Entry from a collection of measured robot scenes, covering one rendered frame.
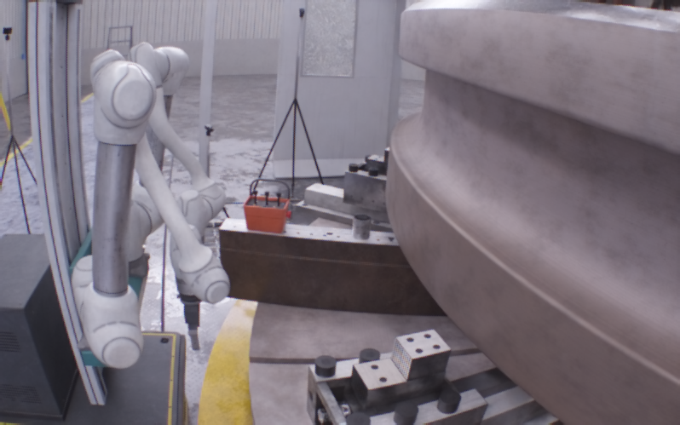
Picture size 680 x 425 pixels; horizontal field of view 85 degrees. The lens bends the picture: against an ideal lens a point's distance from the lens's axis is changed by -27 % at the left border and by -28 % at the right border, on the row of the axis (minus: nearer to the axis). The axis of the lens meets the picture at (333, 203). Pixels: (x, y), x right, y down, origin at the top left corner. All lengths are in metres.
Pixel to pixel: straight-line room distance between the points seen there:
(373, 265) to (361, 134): 3.31
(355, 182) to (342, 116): 2.19
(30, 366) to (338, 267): 1.48
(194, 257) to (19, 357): 0.81
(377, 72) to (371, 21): 0.60
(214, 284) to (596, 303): 0.93
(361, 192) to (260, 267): 1.12
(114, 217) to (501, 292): 0.93
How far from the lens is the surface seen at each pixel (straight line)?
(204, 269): 1.26
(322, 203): 3.46
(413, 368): 1.31
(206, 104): 5.12
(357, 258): 2.25
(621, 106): 0.94
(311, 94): 5.20
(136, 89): 0.99
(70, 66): 1.62
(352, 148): 5.46
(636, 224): 1.09
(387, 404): 1.36
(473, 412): 1.41
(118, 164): 1.07
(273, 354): 2.09
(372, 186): 3.17
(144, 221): 1.86
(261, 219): 2.24
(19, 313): 1.58
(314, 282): 2.33
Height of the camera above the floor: 1.62
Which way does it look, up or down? 21 degrees down
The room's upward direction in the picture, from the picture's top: 4 degrees clockwise
